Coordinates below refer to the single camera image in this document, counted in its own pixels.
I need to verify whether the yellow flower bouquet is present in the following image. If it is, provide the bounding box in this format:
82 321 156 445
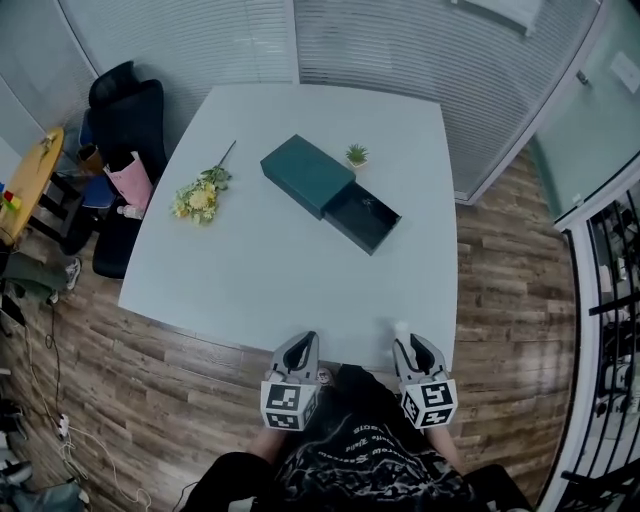
170 140 238 227

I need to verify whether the pink paper bag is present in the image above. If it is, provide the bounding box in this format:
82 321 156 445
103 149 154 212

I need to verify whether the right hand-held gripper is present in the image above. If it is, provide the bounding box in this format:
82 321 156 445
391 333 459 431

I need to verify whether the black metal railing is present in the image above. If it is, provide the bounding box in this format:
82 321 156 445
559 184 640 512

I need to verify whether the person's left forearm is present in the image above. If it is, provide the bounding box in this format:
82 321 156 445
249 426 289 467

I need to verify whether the round wooden table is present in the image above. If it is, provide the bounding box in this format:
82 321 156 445
0 126 66 247

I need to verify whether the person's black printed shirt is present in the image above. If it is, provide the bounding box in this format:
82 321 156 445
171 364 532 512

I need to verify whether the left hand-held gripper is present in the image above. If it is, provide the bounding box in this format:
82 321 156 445
259 330 322 432

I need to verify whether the dark green drawer box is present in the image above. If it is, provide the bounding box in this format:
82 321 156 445
259 132 403 257

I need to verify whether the small yellow flower stem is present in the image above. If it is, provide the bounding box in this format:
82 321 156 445
36 131 59 174

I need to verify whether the black office chair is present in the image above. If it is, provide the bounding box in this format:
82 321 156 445
88 60 169 281

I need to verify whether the person's right forearm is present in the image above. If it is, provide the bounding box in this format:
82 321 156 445
424 424 464 472

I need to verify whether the blue chair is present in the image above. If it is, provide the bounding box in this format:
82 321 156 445
79 109 119 209

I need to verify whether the white paper sign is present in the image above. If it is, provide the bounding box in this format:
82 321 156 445
451 0 544 37

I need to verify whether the small potted green plant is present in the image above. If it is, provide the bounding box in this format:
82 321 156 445
344 143 371 169

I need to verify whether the white desk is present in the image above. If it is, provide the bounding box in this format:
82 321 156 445
116 83 459 374

